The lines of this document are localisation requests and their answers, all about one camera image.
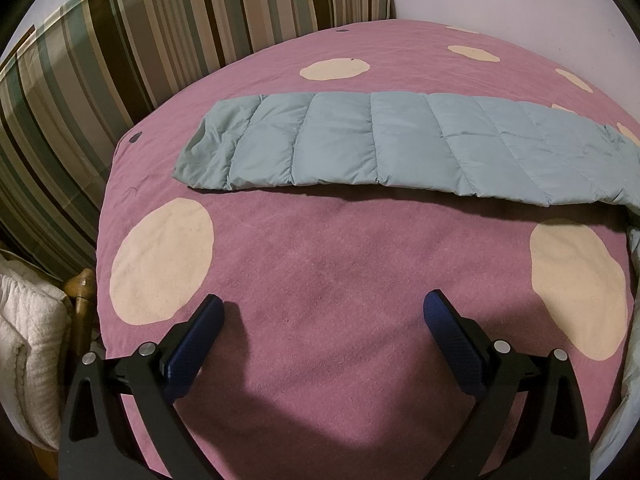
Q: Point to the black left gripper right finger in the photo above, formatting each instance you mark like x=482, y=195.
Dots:
x=551, y=440

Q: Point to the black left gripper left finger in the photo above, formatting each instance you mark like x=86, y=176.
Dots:
x=97, y=441

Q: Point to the light blue puffer jacket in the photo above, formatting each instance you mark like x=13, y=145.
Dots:
x=465, y=145

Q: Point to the white knitted blanket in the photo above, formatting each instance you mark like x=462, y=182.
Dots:
x=35, y=321

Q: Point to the pink polka dot bedsheet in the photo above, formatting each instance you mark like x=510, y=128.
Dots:
x=325, y=368

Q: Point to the striped green brown cushion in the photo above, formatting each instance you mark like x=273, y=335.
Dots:
x=96, y=68

